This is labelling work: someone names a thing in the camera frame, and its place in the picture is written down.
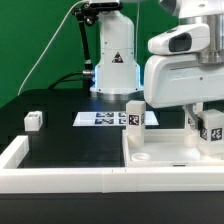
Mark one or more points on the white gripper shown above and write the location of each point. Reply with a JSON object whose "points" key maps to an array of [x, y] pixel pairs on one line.
{"points": [[173, 74]]}

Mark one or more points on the white marker sheet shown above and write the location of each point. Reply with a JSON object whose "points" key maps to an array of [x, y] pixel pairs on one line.
{"points": [[114, 118]]}

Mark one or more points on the white square tabletop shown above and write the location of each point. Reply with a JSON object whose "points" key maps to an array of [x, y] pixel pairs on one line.
{"points": [[165, 148]]}

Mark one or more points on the white U-shaped fence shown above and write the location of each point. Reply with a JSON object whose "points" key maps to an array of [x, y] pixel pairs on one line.
{"points": [[14, 180]]}

